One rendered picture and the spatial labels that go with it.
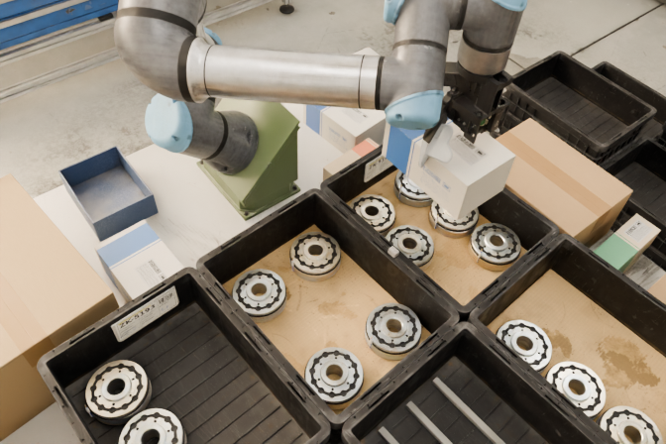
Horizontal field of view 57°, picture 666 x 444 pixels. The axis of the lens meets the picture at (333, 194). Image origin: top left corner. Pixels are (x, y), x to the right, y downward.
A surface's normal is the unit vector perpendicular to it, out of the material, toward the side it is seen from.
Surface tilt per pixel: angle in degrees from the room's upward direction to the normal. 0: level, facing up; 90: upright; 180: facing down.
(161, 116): 51
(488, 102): 90
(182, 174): 0
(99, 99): 0
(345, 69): 31
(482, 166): 0
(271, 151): 45
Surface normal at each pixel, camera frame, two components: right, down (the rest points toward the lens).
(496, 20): -0.11, 0.75
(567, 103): 0.04, -0.65
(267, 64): -0.13, -0.20
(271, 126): -0.53, -0.15
